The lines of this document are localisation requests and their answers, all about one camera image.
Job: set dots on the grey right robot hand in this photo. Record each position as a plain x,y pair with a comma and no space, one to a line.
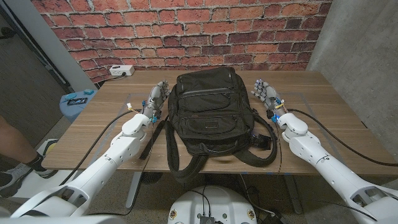
270,96

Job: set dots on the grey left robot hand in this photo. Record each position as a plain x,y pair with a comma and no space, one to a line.
155,101

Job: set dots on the black backpack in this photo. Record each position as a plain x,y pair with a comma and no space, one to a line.
211,109

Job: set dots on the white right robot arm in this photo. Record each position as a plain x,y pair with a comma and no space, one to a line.
326,165

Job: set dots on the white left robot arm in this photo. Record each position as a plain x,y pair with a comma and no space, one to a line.
102,165

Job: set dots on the white power strip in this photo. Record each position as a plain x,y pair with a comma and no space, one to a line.
121,70

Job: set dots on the small teal block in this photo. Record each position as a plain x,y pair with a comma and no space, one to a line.
88,91

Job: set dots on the black round fan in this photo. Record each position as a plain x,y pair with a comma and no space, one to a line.
151,178

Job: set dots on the black smartphone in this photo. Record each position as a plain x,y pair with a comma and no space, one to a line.
77,101

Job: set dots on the blue round stool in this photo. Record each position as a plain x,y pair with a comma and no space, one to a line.
73,112

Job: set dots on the teal round disc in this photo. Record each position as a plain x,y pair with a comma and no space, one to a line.
71,96

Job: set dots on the grey table leg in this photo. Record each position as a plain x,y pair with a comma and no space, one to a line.
133,193
293,196

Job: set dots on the white and yellow floor device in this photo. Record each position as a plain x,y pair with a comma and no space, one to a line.
46,146

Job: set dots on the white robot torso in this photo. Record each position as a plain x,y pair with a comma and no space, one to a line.
211,205

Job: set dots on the person's bare leg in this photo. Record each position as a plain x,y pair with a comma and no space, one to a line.
14,140

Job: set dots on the grey sneaker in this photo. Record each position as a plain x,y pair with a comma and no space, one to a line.
15,179

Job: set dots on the printed brick wall backdrop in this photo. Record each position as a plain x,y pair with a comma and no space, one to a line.
186,34

